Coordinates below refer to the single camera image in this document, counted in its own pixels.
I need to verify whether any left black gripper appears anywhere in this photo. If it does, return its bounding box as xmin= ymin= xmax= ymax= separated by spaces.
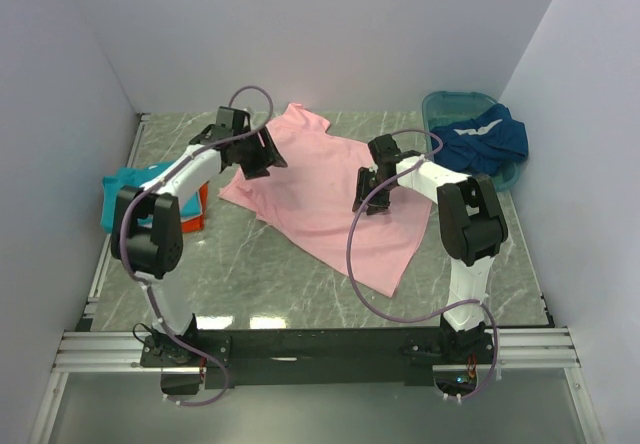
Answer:
xmin=233 ymin=126 xmax=286 ymax=180

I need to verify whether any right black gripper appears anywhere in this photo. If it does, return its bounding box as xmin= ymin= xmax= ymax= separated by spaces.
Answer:
xmin=353 ymin=168 xmax=395 ymax=216

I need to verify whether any pink t shirt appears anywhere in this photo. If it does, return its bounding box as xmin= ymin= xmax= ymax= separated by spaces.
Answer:
xmin=219 ymin=103 xmax=432 ymax=297

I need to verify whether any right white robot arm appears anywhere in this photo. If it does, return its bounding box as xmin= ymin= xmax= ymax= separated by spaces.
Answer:
xmin=346 ymin=134 xmax=508 ymax=363

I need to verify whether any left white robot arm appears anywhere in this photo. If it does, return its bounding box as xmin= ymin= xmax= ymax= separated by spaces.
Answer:
xmin=111 ymin=106 xmax=287 ymax=366

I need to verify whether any orange folded t shirt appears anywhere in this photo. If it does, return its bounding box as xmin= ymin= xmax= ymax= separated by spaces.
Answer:
xmin=181 ymin=184 xmax=208 ymax=233

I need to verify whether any teal plastic bin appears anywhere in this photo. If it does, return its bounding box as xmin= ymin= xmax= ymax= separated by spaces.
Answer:
xmin=422 ymin=91 xmax=525 ymax=192

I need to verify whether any navy blue t shirt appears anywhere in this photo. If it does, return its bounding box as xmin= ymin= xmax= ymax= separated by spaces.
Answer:
xmin=432 ymin=104 xmax=529 ymax=176

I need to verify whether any teal folded t shirt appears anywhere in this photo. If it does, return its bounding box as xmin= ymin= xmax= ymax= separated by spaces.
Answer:
xmin=101 ymin=162 xmax=171 ymax=234

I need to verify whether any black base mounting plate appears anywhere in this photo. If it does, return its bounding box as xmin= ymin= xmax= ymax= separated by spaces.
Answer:
xmin=140 ymin=327 xmax=494 ymax=389

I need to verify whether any aluminium rail frame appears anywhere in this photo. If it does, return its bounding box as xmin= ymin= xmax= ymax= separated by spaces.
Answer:
xmin=27 ymin=112 xmax=606 ymax=444

